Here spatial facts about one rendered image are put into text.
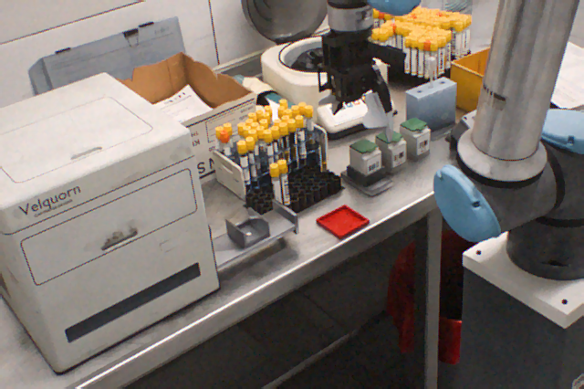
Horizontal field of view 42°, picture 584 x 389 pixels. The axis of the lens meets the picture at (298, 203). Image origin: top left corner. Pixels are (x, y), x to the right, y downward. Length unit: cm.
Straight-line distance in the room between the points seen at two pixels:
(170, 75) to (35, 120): 59
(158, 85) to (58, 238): 73
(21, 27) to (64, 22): 9
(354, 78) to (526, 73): 43
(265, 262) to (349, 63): 36
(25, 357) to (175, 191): 34
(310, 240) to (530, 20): 60
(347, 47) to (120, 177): 45
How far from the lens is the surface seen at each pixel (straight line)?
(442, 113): 160
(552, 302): 117
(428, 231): 151
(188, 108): 166
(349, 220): 135
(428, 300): 163
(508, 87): 94
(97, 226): 106
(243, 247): 125
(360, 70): 129
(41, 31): 165
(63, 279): 108
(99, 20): 169
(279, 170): 132
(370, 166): 141
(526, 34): 90
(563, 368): 125
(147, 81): 169
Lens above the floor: 167
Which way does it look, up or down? 34 degrees down
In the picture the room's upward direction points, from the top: 6 degrees counter-clockwise
